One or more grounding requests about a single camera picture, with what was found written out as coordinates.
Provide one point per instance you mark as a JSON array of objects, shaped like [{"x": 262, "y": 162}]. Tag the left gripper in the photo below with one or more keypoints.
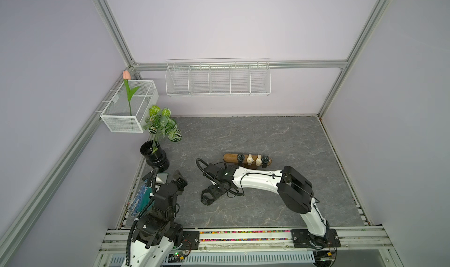
[{"x": 181, "y": 180}]

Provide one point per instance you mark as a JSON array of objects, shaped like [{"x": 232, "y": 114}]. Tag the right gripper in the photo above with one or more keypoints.
[{"x": 214, "y": 194}]

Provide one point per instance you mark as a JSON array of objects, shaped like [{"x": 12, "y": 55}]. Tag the wooden watch stand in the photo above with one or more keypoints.
[{"x": 231, "y": 158}]

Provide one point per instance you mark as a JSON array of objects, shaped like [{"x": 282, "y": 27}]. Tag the beige watch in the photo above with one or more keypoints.
[
  {"x": 249, "y": 159},
  {"x": 258, "y": 161}
]

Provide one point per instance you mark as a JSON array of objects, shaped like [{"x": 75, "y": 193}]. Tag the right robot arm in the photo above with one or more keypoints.
[{"x": 293, "y": 188}]

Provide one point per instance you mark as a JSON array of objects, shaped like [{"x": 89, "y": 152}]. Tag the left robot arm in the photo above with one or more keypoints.
[{"x": 154, "y": 232}]

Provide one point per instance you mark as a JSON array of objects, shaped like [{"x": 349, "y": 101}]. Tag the blue patterned cloth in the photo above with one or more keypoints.
[{"x": 140, "y": 200}]

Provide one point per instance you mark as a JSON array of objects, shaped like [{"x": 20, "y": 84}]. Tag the black vase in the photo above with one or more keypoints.
[{"x": 155, "y": 156}]

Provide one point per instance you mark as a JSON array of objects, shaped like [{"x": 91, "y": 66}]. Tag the green leafy plant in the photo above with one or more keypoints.
[{"x": 160, "y": 125}]

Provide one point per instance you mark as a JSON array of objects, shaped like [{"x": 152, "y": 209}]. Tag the white mesh basket left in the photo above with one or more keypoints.
[{"x": 128, "y": 109}]

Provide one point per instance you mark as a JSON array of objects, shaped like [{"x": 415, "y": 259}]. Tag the pink tulip flower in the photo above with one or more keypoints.
[{"x": 129, "y": 91}]

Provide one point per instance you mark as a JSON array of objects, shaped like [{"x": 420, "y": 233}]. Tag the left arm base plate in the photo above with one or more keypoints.
[{"x": 190, "y": 240}]

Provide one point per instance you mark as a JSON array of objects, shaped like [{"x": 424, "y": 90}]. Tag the colourful cable strip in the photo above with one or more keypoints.
[{"x": 237, "y": 235}]

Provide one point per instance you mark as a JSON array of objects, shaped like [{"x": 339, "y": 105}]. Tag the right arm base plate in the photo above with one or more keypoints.
[{"x": 302, "y": 238}]

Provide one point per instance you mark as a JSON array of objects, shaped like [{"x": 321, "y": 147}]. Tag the white wire wall shelf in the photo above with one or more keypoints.
[{"x": 218, "y": 77}]

